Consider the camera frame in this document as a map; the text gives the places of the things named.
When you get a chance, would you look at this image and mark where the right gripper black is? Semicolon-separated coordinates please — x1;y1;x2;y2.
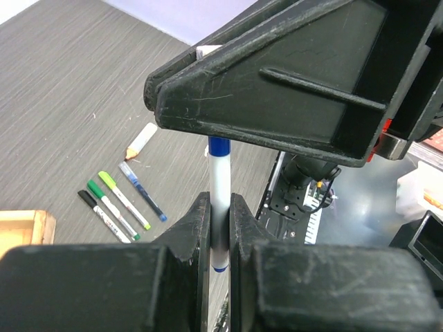
367;1;442;160

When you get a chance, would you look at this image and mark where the blue pen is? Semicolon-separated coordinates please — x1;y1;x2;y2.
131;177;168;222

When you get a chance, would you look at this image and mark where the wooden clothes rack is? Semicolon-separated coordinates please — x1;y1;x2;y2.
0;210;57;258

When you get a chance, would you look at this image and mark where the light green pen cap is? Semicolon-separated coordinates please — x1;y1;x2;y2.
98;171;117;191

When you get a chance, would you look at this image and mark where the grey pencil orange tip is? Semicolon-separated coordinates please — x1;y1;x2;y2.
125;122;158;160

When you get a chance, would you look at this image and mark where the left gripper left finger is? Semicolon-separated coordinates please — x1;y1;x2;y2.
1;192;210;331

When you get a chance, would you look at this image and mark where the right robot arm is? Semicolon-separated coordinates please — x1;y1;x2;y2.
143;1;442;222

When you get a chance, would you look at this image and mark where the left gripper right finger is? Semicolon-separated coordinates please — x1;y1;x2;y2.
229;194;442;331

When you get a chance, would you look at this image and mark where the blue pen cap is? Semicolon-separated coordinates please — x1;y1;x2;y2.
208;136;230;157

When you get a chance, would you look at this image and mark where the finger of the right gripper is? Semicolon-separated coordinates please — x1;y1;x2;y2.
153;0;437;169
143;0;305;112

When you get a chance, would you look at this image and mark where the long white green pen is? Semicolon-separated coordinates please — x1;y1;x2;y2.
101;196;140;241

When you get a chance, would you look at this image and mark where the white pen green tip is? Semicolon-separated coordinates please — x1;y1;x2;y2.
111;187;151;230

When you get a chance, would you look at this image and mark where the black pen cap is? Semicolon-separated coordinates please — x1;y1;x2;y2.
78;190;98;210

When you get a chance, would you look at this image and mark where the white pen black tip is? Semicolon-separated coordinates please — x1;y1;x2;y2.
93;205;131;243

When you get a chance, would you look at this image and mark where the dark green pen cap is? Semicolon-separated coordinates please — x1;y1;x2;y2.
87;180;105;200

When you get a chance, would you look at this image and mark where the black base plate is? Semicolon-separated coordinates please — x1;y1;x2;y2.
254;150;333;245

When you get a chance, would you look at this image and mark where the clear pen cap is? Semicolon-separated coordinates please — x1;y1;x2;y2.
118;161;136;181

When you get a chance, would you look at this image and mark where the white cable duct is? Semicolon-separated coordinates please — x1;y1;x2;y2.
305;210;322;244

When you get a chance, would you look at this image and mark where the short white pen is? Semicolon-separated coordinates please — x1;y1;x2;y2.
208;154;231;273

